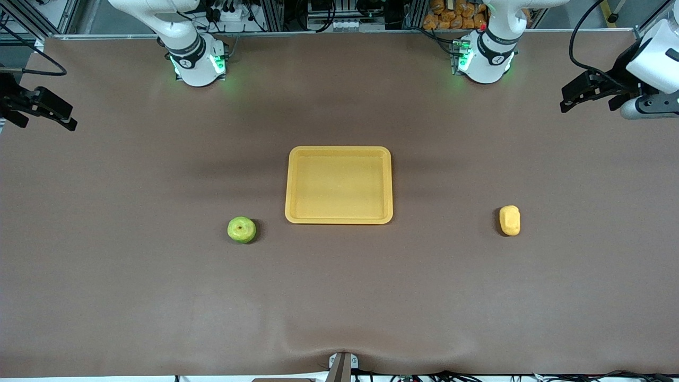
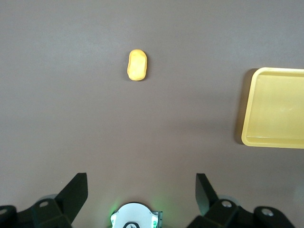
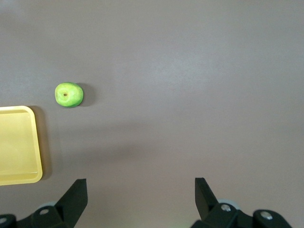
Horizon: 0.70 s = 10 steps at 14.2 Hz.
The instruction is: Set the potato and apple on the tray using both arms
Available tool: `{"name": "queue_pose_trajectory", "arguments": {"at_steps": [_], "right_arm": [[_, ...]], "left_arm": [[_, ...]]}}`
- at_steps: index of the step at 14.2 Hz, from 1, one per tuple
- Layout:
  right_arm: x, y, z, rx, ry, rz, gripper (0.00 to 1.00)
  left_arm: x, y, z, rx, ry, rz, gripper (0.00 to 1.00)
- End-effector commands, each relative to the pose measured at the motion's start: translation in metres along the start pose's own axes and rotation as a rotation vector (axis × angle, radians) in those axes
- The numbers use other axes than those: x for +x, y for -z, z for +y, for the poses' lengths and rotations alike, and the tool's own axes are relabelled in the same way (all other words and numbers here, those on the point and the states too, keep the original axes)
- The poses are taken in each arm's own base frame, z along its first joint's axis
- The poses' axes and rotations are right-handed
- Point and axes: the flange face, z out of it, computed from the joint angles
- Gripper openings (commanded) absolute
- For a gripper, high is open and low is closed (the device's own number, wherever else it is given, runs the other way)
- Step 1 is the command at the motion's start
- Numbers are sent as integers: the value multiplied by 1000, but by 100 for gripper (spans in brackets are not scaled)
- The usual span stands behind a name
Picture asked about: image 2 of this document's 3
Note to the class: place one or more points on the yellow toy potato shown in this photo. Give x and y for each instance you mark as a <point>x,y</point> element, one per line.
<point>137,65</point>

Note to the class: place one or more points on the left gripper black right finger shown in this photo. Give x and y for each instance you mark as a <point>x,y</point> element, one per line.
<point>218,211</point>

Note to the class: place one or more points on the yellow plastic tray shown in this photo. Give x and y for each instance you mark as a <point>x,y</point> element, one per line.
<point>278,107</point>

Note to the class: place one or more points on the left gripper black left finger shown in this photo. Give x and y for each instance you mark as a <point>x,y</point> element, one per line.
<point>59,206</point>

